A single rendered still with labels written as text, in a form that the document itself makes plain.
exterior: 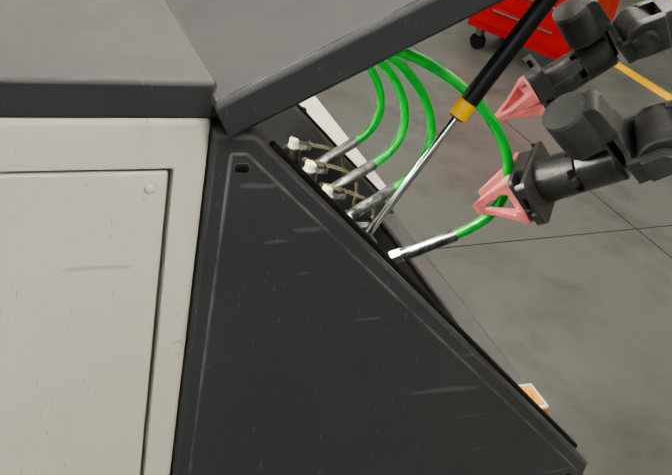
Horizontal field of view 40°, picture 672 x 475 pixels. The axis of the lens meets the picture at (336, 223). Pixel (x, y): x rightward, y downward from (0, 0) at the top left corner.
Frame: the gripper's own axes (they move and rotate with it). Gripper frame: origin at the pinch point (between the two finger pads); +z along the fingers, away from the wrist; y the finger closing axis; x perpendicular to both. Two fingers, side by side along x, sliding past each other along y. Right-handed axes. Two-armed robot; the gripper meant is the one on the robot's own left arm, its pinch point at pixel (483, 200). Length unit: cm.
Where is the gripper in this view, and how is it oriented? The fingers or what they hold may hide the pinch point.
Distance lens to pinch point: 125.6
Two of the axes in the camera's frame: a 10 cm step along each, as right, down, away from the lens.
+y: -3.6, 6.1, -7.0
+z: -7.5, 2.5, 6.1
